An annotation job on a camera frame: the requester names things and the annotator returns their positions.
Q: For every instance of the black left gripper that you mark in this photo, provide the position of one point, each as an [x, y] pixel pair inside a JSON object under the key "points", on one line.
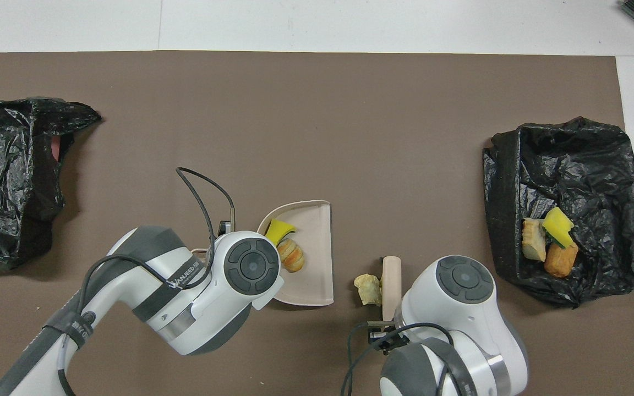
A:
{"points": [[228, 227]]}

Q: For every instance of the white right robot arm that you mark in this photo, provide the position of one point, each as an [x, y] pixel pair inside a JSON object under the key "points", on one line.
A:
{"points": [[460, 308]]}

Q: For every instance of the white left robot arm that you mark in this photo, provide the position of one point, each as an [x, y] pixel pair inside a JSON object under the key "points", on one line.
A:
{"points": [[185, 297]]}

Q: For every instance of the brown toy bread roll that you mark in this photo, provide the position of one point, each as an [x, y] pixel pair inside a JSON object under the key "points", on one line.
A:
{"points": [[560, 263]]}

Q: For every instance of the brown table mat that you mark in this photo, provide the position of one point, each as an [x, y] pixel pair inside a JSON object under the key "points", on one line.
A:
{"points": [[350, 137]]}

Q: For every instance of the beige hand brush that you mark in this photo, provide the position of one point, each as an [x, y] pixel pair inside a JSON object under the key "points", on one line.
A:
{"points": [[391, 286]]}

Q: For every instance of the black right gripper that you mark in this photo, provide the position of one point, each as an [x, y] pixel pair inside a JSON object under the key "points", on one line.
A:
{"points": [[388, 335]]}

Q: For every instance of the black trash bag bin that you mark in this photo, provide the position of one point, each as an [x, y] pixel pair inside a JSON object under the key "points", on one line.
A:
{"points": [[515, 181]]}

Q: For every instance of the pale bread chunk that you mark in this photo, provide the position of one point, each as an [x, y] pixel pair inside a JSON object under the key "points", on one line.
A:
{"points": [[369, 290]]}

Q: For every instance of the yellow sponge piece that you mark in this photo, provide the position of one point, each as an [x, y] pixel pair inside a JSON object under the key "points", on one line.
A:
{"points": [[278, 231]]}

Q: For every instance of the striped toy croissant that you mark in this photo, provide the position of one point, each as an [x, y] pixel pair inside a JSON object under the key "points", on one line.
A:
{"points": [[533, 242], [291, 256]]}

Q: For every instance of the beige plastic dustpan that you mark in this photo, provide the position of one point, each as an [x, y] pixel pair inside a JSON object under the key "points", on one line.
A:
{"points": [[314, 247]]}

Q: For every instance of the yellow and green sponge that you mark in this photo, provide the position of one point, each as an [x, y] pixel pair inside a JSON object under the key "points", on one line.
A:
{"points": [[558, 224]]}

